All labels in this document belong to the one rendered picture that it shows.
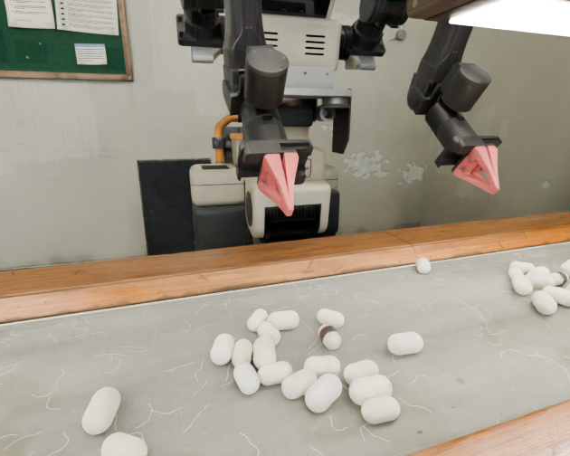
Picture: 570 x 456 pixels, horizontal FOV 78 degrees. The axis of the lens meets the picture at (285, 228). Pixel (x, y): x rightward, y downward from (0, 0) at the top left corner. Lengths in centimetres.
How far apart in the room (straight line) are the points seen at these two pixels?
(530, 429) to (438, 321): 18
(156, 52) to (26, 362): 210
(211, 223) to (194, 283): 76
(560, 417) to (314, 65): 88
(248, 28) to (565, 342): 55
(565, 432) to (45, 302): 51
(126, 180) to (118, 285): 192
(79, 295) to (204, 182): 77
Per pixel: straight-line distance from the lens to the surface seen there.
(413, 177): 291
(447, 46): 77
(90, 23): 242
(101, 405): 32
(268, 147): 47
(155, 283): 50
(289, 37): 99
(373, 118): 268
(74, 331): 47
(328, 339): 37
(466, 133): 72
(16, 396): 40
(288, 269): 52
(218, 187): 122
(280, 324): 39
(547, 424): 33
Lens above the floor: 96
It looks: 17 degrees down
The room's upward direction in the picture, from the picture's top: straight up
